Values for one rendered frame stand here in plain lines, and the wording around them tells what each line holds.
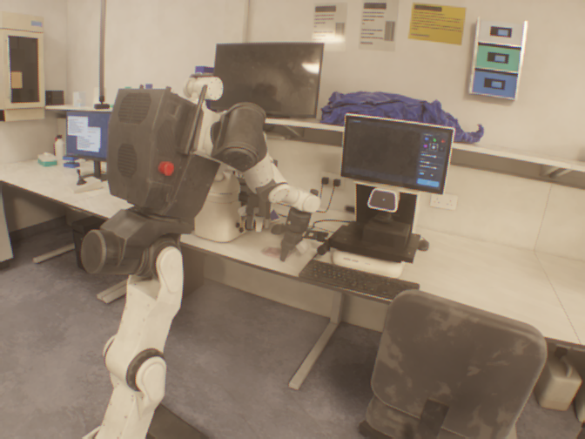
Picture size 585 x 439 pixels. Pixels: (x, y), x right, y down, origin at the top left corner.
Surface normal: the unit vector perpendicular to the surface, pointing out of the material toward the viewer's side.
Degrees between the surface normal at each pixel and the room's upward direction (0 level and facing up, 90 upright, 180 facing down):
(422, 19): 90
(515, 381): 90
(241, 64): 86
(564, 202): 90
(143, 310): 60
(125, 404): 56
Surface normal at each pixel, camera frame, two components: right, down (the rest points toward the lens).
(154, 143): 0.87, 0.21
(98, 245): -0.44, -0.12
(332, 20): -0.40, 0.24
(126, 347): -0.30, -0.50
